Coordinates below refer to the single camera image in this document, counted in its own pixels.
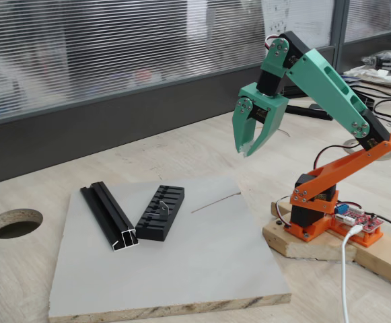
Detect wooden block with screw holes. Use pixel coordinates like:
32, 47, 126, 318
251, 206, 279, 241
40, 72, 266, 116
262, 201, 358, 262

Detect grey horizontal window blind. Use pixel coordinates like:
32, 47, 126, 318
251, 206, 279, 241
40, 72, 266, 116
0, 0, 262, 126

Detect black flat bar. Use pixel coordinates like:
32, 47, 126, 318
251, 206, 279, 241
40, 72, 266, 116
284, 104, 334, 122

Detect long wooden mounting plank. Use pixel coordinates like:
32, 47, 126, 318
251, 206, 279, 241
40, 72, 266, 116
349, 231, 391, 293

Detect long tricolour servo wire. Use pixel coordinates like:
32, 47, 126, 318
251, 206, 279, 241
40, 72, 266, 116
312, 142, 363, 174

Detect red controller circuit board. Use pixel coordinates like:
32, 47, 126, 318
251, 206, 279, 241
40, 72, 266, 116
331, 201, 386, 236

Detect short tricolour servo wire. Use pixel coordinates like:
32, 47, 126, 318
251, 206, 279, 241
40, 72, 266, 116
270, 196, 297, 233

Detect black slotted holder block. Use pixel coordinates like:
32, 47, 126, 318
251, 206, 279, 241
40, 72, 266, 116
135, 184, 186, 242

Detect grey faced plywood board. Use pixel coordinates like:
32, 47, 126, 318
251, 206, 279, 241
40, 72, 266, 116
48, 174, 293, 319

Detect black aluminium profile rail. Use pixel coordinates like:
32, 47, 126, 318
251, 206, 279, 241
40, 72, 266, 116
79, 181, 141, 252

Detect white plastic packaging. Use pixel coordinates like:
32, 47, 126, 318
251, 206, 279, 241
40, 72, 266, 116
342, 65, 391, 85

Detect black and white device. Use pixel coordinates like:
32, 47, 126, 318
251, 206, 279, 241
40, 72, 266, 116
361, 49, 391, 71

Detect white USB cable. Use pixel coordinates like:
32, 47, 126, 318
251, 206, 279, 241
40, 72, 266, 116
340, 224, 363, 323

